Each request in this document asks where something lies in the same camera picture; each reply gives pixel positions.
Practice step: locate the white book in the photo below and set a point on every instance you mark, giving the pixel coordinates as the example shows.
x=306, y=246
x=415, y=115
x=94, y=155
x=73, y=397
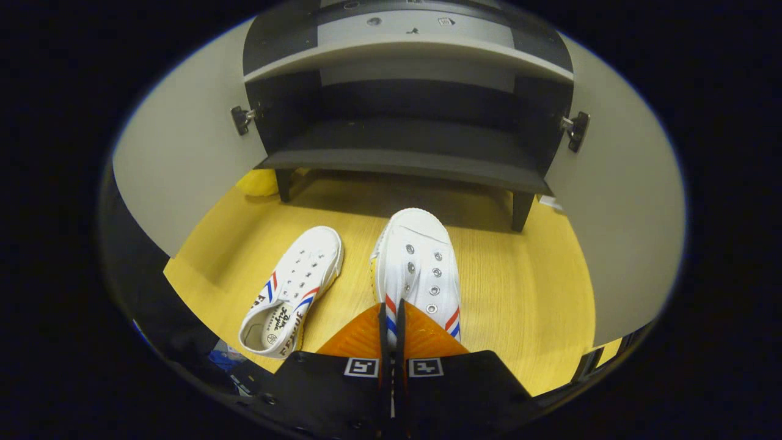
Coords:
x=550, y=201

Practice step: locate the yellow soft object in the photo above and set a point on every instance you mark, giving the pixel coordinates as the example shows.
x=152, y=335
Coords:
x=258, y=182

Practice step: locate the white canvas shoe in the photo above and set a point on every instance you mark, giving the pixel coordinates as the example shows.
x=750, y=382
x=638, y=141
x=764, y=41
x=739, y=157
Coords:
x=415, y=244
x=299, y=275

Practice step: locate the grey shoe cabinet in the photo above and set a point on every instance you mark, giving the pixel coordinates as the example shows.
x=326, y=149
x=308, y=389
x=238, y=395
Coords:
x=403, y=137

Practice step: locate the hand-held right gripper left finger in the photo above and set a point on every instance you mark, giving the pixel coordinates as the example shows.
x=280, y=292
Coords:
x=330, y=391

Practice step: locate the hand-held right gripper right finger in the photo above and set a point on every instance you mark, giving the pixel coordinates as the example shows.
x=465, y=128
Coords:
x=452, y=391

